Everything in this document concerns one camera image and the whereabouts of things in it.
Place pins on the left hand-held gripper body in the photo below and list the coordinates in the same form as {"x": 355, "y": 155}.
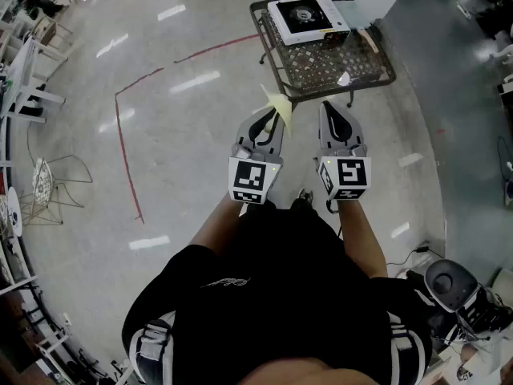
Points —
{"x": 248, "y": 177}

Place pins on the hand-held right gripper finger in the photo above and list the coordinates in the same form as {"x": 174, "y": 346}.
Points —
{"x": 324, "y": 128}
{"x": 358, "y": 136}

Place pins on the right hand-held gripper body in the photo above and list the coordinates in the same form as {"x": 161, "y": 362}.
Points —
{"x": 350, "y": 173}

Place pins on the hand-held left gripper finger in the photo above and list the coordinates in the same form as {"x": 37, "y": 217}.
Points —
{"x": 243, "y": 128}
{"x": 279, "y": 139}

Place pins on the yellow cloth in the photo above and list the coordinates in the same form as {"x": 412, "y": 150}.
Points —
{"x": 280, "y": 104}

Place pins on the white portable gas stove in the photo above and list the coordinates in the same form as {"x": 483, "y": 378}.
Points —
{"x": 308, "y": 14}

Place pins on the person's left forearm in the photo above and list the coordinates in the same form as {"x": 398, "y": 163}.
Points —
{"x": 216, "y": 231}

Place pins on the person's right forearm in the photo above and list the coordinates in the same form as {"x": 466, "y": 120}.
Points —
{"x": 360, "y": 239}

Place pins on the person's shoe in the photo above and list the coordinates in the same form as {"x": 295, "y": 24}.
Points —
{"x": 305, "y": 197}

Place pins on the dark lattice metal table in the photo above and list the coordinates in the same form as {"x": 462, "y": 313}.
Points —
{"x": 320, "y": 60}

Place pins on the pale blue plastic tray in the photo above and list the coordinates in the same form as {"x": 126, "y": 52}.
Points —
{"x": 356, "y": 14}

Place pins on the person's black shirt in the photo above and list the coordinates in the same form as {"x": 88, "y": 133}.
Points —
{"x": 280, "y": 295}

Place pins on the bent red floor tape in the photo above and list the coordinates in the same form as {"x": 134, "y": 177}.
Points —
{"x": 122, "y": 147}

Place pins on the grey domed device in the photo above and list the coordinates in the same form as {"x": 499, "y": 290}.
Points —
{"x": 449, "y": 285}

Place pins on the person's face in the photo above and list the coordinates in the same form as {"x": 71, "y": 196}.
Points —
{"x": 308, "y": 373}

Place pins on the white table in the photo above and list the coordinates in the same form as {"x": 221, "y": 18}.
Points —
{"x": 24, "y": 66}

